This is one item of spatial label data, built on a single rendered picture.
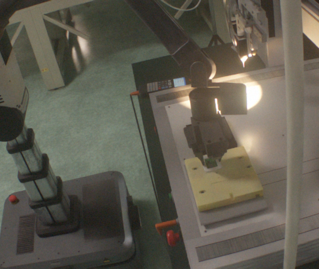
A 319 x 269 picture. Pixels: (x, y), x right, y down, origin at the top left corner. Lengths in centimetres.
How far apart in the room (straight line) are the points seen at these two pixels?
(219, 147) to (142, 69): 96
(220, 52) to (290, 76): 131
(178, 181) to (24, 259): 99
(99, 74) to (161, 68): 170
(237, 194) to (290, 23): 57
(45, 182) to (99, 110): 136
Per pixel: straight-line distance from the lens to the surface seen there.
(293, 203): 69
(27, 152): 164
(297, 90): 54
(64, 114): 308
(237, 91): 92
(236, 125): 123
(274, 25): 115
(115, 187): 198
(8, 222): 207
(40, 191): 176
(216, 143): 88
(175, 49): 92
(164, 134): 123
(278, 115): 126
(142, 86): 162
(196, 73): 90
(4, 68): 141
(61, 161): 267
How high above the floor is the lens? 162
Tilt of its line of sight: 39 degrees down
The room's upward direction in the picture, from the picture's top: 12 degrees counter-clockwise
